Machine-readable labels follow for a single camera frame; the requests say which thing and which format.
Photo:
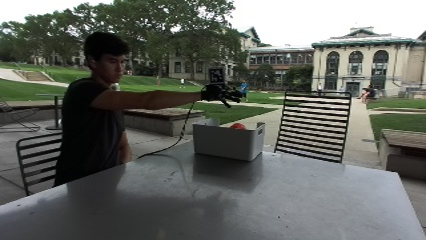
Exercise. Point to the white plastic bin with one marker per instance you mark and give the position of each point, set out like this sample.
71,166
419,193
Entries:
228,141

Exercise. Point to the beige arched-window building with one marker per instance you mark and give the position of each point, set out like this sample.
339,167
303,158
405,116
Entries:
368,63

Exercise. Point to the round outdoor pedestal table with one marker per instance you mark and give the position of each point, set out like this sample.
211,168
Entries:
54,111

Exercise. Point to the black metal lounge chair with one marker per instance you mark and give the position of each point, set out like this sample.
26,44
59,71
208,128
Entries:
15,116

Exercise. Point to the red apple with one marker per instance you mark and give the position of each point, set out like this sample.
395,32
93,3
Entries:
238,126

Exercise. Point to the black slatted metal chair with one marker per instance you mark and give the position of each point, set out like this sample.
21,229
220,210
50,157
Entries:
315,126
38,161

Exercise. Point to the brick building with glass facade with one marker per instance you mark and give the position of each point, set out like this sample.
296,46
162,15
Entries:
280,63

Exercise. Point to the the person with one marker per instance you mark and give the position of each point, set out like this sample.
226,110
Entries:
95,110

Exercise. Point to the stone bench with wooden top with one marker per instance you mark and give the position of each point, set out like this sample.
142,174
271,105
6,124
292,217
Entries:
403,151
162,120

